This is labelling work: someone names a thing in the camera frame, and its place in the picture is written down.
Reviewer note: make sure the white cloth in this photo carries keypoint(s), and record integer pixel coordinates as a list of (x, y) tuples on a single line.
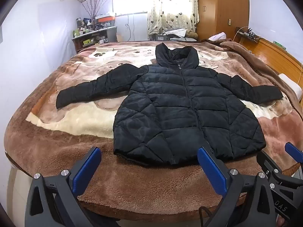
[(217, 36)]

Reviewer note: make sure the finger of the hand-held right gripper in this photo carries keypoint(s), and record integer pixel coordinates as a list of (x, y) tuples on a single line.
[(293, 150), (269, 163)]

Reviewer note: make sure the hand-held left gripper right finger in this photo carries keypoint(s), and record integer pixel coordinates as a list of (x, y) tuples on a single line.
[(211, 170)]

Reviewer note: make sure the heart patterned curtain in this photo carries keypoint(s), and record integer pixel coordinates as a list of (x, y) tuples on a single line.
[(171, 7)]

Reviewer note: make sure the wall switch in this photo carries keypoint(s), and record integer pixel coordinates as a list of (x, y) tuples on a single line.
[(229, 22)]

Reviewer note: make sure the cluttered wooden shelf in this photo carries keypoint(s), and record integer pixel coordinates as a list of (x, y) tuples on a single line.
[(91, 39)]

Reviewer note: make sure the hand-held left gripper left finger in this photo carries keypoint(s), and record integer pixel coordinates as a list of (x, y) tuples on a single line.
[(86, 170)]

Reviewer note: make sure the dried branches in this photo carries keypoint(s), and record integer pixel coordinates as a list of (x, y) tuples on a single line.
[(91, 7)]

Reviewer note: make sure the grey bin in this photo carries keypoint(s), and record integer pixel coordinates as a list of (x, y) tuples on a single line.
[(112, 34)]

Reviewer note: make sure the black puffer jacket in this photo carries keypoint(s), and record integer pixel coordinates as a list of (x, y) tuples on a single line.
[(170, 99)]

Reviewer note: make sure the wooden headboard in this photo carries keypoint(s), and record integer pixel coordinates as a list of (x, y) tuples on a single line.
[(277, 52)]

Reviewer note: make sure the pile of clothes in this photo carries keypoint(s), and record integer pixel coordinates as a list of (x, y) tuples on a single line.
[(182, 34)]

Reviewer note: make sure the orange box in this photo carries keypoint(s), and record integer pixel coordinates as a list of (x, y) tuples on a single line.
[(105, 18)]

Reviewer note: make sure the power strip with plugs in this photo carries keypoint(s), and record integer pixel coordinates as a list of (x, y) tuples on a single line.
[(247, 34)]

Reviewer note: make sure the white pillow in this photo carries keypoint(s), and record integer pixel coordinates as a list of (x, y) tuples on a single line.
[(292, 85)]

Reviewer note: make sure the window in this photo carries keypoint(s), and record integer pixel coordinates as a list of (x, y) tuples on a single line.
[(131, 2)]

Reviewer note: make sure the wooden wardrobe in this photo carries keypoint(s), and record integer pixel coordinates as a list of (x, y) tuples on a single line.
[(222, 7)]

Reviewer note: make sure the brown printed blanket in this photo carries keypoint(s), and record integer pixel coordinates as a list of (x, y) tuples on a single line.
[(71, 134)]

